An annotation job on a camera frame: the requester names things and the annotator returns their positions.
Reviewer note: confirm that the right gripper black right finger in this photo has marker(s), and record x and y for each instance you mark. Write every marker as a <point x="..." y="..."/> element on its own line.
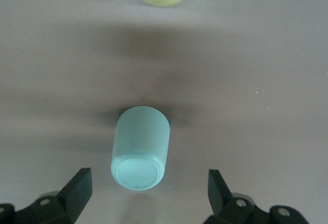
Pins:
<point x="220" y="198"/>

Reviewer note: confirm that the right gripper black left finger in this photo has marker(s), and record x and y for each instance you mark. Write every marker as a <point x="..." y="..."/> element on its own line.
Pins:
<point x="77" y="195"/>

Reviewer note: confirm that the mint green plastic cup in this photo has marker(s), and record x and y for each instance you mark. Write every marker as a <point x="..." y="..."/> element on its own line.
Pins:
<point x="141" y="147"/>

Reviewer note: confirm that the brown table cover sheet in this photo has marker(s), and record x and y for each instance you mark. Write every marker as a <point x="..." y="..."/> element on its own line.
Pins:
<point x="243" y="67"/>

